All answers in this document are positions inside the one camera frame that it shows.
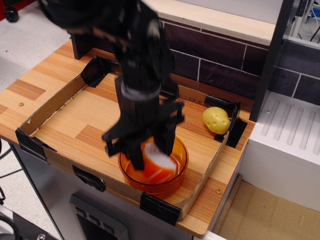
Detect light wooden shelf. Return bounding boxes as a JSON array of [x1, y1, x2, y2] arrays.
[[145, 0, 276, 46]]

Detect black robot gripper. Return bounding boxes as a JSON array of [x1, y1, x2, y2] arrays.
[[102, 93, 185, 171]]

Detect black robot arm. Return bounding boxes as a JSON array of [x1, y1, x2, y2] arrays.
[[39, 0, 184, 170]]

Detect transparent orange plastic pot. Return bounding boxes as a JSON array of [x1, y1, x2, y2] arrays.
[[118, 137, 189, 199]]

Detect dark grey vertical post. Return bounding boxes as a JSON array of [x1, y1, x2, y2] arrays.
[[249, 0, 294, 122]]

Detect white toy sink drainboard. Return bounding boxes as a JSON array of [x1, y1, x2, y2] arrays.
[[240, 92, 320, 211]]

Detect cardboard fence with black tape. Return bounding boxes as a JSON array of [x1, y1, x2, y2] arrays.
[[15, 56, 247, 225]]

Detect black caster wheel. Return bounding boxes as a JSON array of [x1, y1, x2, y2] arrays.
[[3, 0, 19, 23]]

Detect orange white toy sushi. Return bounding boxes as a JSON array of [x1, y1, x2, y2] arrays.
[[142, 142, 177, 185]]

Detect grey oven control panel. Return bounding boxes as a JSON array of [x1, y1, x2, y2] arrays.
[[69, 194, 130, 240]]

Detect yellow toy potato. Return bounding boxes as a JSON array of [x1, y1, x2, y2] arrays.
[[202, 106, 231, 135]]

